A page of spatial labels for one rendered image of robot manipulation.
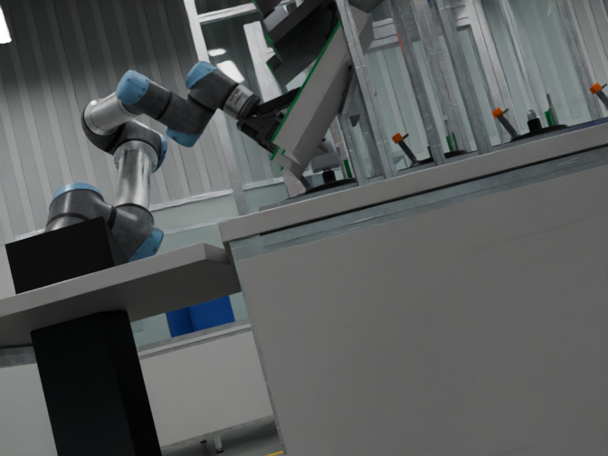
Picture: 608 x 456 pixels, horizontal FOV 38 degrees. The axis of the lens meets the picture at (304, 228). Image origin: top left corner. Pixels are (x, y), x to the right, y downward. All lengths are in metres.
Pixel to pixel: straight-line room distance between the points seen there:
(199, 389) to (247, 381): 0.38
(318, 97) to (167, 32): 9.24
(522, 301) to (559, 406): 0.15
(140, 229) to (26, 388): 7.97
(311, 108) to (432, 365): 0.53
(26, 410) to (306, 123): 8.60
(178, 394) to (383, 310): 5.72
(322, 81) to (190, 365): 5.48
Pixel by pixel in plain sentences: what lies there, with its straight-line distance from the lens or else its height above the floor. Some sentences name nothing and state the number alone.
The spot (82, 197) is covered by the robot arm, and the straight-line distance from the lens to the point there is 2.04.
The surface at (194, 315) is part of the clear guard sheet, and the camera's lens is 6.98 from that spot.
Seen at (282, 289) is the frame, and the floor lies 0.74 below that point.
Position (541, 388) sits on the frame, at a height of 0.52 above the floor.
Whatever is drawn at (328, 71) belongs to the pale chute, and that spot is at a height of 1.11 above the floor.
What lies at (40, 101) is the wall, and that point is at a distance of 10.46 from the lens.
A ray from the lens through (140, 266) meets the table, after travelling 1.42.
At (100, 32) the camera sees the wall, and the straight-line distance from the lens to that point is 10.75.
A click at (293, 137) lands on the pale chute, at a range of 1.55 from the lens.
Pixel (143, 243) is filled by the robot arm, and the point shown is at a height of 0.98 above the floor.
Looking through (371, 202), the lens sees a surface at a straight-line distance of 1.26.
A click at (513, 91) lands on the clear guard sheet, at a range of 3.59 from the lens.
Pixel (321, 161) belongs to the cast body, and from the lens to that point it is 2.01.
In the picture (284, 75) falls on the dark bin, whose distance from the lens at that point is 1.81.
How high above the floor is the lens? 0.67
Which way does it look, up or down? 7 degrees up
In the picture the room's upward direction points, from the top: 15 degrees counter-clockwise
